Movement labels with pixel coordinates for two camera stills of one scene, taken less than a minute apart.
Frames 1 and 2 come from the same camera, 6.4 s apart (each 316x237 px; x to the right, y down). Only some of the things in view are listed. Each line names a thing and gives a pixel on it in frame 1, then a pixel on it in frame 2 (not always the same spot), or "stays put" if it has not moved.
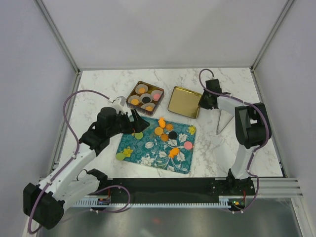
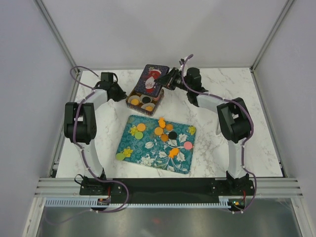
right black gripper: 202,103 to 168,79
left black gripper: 140,124 to 122,96
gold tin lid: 184,102 to 145,85
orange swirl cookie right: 169,127 stays put
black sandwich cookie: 173,135 stays put
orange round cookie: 135,101 stays put
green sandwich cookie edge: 120,156 stays put
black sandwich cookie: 146,99 stays put
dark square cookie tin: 144,98 stays put
